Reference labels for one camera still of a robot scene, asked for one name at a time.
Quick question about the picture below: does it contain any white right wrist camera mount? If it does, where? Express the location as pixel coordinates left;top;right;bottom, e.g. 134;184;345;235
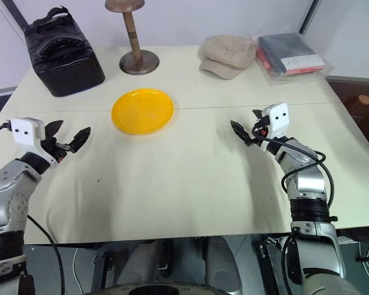
261;102;289;153

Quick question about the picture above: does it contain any cream tablecloth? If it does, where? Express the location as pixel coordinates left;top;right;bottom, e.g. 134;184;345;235
0;45;369;246

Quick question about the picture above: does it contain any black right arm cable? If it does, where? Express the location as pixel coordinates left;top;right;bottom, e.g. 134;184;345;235
252;127;338;287

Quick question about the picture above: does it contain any black leather bag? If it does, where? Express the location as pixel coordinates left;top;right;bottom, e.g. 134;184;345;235
2;0;106;98

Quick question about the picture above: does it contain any black table leg bracket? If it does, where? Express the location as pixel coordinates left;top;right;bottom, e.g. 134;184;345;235
90;252;113;291
258;234;285;295

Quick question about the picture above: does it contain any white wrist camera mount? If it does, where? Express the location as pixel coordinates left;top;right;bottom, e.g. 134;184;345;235
261;102;289;153
10;117;61;168

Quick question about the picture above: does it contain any clear bag of folded fabric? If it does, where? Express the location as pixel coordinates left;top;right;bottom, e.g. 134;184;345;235
252;31;336;87

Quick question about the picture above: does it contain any beige flat cap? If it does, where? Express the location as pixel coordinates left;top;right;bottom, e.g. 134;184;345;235
198;34;257;81

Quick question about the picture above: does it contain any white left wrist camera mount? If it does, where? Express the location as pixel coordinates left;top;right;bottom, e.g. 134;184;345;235
10;117;61;168

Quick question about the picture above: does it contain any wooden hat stand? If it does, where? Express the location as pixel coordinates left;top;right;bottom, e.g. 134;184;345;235
105;0;161;76

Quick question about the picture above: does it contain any dark brown side table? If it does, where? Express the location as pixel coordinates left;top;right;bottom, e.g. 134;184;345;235
325;76;369;162

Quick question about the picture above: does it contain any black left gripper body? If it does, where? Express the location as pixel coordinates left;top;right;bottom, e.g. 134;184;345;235
39;136;73;163

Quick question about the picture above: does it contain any dark rounded robot body rim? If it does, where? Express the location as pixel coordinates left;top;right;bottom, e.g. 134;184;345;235
91;283;241;295

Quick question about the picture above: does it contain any grey rounded robot leg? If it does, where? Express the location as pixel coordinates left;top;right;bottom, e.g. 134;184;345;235
202;235;244;295

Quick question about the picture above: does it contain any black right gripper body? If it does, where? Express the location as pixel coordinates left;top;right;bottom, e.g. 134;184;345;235
250;116;271;148

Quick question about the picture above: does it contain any yellow plastic plate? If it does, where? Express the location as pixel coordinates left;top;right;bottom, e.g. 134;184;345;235
111;87;175;136

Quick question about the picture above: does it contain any dark metal frame post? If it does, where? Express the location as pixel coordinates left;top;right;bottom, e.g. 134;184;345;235
297;0;323;35

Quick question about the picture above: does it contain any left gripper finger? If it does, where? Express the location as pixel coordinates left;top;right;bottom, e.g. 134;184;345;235
69;126;92;154
44;119;65;140

